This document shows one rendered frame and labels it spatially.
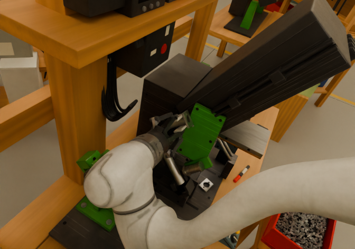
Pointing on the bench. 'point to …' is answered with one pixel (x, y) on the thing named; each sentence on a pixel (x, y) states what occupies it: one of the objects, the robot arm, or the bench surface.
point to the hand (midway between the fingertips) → (179, 122)
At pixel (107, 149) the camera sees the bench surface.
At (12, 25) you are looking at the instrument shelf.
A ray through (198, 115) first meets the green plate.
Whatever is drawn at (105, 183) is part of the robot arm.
